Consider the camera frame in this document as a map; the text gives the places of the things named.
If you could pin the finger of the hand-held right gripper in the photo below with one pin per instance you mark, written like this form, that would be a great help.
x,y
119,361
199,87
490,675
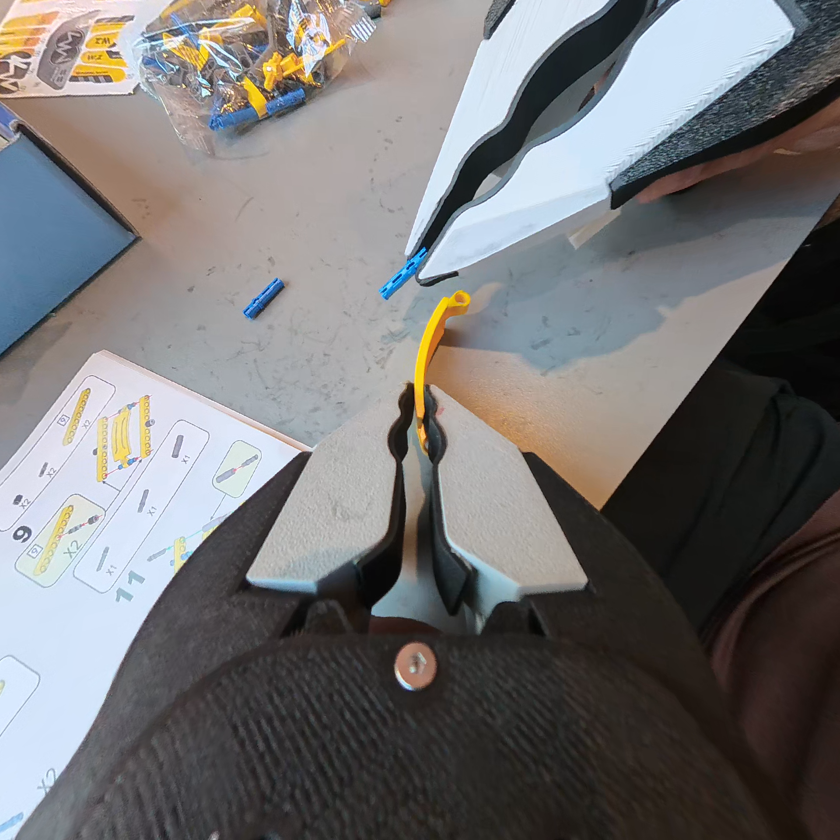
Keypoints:
x,y
656,111
492,98

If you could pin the blue cardboard kit box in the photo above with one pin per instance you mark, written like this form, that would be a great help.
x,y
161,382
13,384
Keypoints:
x,y
46,229

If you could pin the yellow black sticker sheet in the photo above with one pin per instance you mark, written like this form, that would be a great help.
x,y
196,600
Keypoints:
x,y
65,52

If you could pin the clear bag yellow grey parts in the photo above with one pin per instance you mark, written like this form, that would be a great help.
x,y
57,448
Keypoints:
x,y
229,65

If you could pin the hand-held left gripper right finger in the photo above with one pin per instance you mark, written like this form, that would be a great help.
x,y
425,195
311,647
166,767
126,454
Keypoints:
x,y
505,518

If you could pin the person's brown shirt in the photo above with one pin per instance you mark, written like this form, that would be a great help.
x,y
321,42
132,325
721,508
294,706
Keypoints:
x,y
787,656

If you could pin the instruction booklet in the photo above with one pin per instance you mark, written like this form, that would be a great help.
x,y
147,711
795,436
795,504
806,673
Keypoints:
x,y
98,558

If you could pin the yellow curved arc beam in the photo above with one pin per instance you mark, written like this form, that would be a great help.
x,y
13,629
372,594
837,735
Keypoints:
x,y
430,341

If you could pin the person's right hand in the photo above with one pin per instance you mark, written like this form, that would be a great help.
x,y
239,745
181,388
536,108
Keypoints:
x,y
800,138

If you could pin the grey desk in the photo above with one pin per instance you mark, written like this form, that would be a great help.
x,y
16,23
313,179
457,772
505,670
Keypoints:
x,y
328,197

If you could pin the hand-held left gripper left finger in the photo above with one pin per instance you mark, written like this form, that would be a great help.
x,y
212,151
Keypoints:
x,y
328,518

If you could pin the small blue connector pin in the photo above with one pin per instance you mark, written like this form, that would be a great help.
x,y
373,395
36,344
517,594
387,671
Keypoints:
x,y
264,298
397,282

